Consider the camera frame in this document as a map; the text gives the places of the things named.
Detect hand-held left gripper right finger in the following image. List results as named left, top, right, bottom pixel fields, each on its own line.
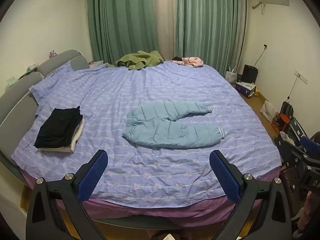
left=209, top=150, right=293, bottom=240

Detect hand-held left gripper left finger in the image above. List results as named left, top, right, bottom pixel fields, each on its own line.
left=26, top=149, right=108, bottom=240

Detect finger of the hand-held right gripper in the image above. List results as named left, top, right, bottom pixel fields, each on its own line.
left=274, top=134, right=320, bottom=189
left=287, top=117, right=320, bottom=153

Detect light blue padded pants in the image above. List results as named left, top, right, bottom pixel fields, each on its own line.
left=122, top=101, right=227, bottom=148

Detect black folded pants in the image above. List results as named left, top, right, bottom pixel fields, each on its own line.
left=34, top=106, right=83, bottom=149

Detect person's right hand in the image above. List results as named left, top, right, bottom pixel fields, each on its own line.
left=300, top=192, right=316, bottom=233

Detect black and orange backpack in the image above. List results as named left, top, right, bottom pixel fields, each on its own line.
left=272, top=101, right=294, bottom=132

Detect white folded garment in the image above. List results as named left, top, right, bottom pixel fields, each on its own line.
left=39, top=119, right=85, bottom=153

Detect white plastic bag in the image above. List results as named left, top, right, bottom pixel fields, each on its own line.
left=260, top=100, right=278, bottom=123

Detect blue and white box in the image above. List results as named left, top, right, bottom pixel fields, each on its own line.
left=236, top=81, right=257, bottom=98

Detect black floor appliance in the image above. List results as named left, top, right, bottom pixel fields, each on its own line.
left=242, top=64, right=258, bottom=84

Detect white tote bag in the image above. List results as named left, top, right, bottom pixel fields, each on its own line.
left=226, top=65, right=242, bottom=83

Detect purple striped pillow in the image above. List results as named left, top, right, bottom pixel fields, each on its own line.
left=28, top=62, right=75, bottom=103

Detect purple striped bed cover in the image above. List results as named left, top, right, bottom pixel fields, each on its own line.
left=11, top=61, right=281, bottom=209

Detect grey padded headboard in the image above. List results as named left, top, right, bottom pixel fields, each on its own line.
left=0, top=49, right=90, bottom=188

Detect pink printed garment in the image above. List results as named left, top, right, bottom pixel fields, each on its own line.
left=171, top=57, right=204, bottom=68

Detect pale green packet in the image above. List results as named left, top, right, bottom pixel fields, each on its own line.
left=5, top=76, right=18, bottom=90

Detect olive green cloth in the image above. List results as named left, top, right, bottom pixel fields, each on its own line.
left=106, top=50, right=165, bottom=70

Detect beige sheer curtain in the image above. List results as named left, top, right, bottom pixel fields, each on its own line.
left=151, top=0, right=178, bottom=61

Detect white wall power strip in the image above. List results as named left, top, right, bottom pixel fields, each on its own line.
left=294, top=71, right=308, bottom=83

